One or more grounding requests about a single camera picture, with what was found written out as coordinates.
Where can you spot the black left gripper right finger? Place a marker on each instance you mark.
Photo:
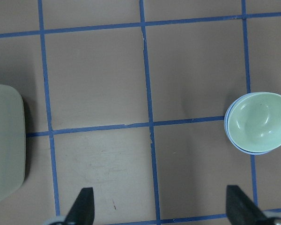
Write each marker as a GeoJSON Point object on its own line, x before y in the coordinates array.
{"type": "Point", "coordinates": [241, 210]}

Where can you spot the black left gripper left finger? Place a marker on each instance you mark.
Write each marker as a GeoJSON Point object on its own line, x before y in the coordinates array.
{"type": "Point", "coordinates": [82, 211]}

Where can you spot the green bowl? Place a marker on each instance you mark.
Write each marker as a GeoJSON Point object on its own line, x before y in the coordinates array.
{"type": "Point", "coordinates": [255, 122]}

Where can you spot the blue bowl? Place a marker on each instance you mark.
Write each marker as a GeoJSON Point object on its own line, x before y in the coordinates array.
{"type": "Point", "coordinates": [226, 126]}

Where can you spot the cream silver toaster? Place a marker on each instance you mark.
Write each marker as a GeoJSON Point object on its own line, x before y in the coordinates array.
{"type": "Point", "coordinates": [12, 141]}

